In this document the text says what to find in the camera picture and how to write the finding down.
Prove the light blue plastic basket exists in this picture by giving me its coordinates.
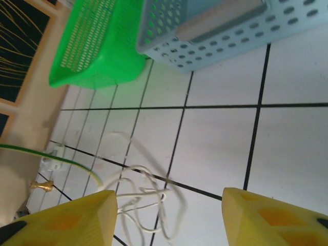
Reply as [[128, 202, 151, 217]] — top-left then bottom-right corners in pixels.
[[135, 0, 328, 75]]

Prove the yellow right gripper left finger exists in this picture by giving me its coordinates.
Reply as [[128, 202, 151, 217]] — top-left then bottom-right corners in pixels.
[[0, 189, 119, 246]]

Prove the small brass fitting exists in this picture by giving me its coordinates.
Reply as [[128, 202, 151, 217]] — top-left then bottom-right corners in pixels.
[[30, 180, 54, 192]]

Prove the thin green yellow cable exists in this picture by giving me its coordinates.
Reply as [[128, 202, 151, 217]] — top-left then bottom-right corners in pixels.
[[0, 143, 105, 189]]

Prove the green plastic basket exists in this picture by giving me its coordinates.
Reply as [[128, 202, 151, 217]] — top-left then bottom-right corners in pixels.
[[48, 0, 148, 90]]

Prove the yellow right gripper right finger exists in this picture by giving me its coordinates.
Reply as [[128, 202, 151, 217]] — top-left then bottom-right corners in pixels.
[[221, 187, 328, 246]]

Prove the thin white cable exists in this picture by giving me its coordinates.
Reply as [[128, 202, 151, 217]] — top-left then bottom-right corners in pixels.
[[102, 130, 188, 243]]

